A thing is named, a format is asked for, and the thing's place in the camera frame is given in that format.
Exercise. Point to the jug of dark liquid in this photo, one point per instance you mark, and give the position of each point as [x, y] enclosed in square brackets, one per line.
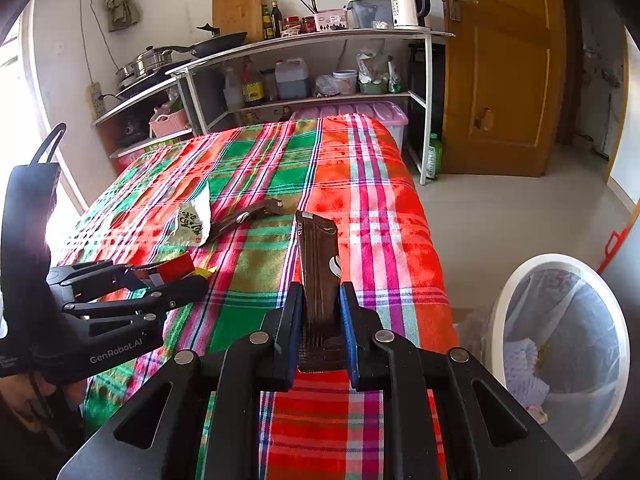
[292, 80]

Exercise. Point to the person's left hand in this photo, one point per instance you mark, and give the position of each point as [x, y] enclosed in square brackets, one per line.
[17, 399]

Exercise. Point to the green bowl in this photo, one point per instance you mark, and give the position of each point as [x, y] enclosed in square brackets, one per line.
[372, 88]

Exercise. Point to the yellow label sauce bottle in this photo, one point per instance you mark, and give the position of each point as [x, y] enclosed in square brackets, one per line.
[253, 91]

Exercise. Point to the plaid bed sheet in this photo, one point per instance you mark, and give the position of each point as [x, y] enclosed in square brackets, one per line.
[260, 170]

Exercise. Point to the white electric kettle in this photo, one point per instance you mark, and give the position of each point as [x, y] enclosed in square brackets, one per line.
[406, 7]

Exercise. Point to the red sauce jar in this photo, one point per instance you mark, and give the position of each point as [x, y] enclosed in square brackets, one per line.
[292, 24]
[309, 25]

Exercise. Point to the clear plastic bag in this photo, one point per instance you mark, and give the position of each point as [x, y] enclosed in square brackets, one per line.
[326, 87]

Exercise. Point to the pink plastic basket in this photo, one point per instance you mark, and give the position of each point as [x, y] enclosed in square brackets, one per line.
[170, 122]

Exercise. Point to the pink chopstick holder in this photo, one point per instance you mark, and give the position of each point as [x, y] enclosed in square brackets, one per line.
[332, 21]

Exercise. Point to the dark sauce bottle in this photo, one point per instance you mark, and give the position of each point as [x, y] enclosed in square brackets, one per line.
[276, 20]

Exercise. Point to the white mesh waste bin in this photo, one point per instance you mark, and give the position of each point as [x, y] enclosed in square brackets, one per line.
[502, 300]

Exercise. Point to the green pink carton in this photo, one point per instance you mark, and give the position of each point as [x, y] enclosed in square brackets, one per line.
[140, 152]

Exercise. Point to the steel steamer pot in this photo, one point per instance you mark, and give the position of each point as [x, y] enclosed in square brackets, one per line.
[145, 60]

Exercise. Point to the small red yellow wrapper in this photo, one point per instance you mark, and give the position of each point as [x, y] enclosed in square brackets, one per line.
[175, 266]

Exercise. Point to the green oil bottle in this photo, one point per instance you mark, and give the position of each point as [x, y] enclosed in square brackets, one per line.
[267, 25]

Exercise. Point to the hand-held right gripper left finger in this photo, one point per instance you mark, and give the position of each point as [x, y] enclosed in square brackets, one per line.
[298, 327]

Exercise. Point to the grey plastic box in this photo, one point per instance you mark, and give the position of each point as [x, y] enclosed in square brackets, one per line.
[370, 14]

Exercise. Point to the clear plastic bottle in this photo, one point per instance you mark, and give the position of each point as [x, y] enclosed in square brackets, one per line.
[232, 92]

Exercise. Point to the white plastic tub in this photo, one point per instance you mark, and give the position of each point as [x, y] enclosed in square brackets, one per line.
[345, 82]

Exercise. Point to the green plastic bottle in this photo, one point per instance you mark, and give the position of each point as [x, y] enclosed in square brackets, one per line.
[434, 157]

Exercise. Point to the large white foam net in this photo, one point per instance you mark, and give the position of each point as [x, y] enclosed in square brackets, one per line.
[525, 367]

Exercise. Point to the black frying pan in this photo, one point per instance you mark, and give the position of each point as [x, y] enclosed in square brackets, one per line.
[220, 42]

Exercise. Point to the white power strip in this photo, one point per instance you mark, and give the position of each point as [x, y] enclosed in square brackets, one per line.
[95, 101]

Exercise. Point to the bundle of plastic bags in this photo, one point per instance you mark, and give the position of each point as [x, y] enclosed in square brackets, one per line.
[375, 67]

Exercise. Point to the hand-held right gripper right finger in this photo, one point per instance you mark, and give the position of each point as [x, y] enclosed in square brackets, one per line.
[349, 332]

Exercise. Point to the orange plastic dustpan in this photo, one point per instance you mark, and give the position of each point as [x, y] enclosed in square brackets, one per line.
[612, 240]

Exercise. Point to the wooden cutting board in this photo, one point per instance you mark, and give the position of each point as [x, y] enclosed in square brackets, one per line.
[237, 10]

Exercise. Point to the dark small appliance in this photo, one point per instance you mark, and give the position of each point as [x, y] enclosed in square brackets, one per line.
[131, 127]

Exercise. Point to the wooden door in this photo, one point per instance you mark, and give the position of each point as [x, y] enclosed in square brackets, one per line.
[505, 90]

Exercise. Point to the black induction cooker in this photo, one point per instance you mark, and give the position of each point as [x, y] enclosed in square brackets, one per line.
[142, 86]

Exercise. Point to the pink lidded storage box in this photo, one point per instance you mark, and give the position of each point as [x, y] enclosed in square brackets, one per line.
[360, 110]

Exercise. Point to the dark glass jar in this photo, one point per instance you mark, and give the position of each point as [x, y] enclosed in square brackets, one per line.
[270, 86]

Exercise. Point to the brown coffee sachet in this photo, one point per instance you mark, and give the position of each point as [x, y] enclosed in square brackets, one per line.
[245, 216]
[320, 265]

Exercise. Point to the cream printed wrapper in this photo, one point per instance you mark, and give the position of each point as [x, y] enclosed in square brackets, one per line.
[192, 222]

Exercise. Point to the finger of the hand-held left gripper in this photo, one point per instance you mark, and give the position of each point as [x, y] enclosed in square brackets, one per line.
[175, 295]
[100, 277]

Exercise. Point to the white shelf unit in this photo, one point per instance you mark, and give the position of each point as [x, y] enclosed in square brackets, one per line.
[320, 36]

